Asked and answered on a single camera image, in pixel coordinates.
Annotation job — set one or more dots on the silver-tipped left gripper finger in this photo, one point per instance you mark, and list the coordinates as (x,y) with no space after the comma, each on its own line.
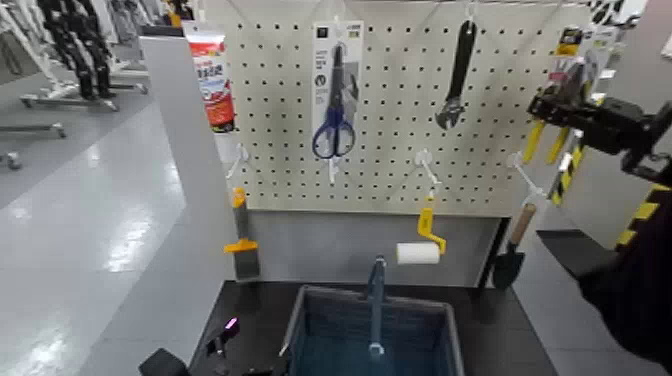
(284,349)

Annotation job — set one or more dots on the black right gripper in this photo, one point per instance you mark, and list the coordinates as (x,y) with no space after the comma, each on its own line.
(611,126)

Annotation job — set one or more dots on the yellow pliers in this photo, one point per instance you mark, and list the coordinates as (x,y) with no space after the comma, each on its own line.
(569,58)

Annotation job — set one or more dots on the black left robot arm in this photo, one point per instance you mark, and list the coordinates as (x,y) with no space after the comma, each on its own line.
(162,363)

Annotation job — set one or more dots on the white pegboard hook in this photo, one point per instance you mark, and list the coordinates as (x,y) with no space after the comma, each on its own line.
(423,157)
(515,160)
(332,169)
(470,10)
(338,25)
(240,156)

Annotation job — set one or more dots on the grey partition with hazard tape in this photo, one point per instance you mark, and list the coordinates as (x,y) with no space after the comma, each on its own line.
(609,173)

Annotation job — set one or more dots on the black adjustable wrench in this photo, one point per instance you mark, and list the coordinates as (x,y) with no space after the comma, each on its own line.
(458,73)

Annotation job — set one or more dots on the grey partition panel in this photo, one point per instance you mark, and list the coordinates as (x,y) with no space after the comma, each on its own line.
(184,236)

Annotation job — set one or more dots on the white perforated pegboard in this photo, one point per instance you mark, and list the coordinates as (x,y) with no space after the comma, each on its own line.
(399,105)

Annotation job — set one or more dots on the blue scissors in package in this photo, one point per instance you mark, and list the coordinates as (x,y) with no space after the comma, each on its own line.
(336,89)

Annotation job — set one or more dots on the red white sealant tube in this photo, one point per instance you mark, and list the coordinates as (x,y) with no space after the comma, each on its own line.
(212,78)

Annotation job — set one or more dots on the grey wheeled stand base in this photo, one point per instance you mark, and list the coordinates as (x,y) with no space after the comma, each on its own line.
(31,129)

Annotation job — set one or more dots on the black robot on stand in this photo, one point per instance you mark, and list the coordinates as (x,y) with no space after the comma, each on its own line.
(78,42)

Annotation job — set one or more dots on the black metal post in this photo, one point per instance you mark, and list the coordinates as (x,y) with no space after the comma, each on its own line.
(493,252)

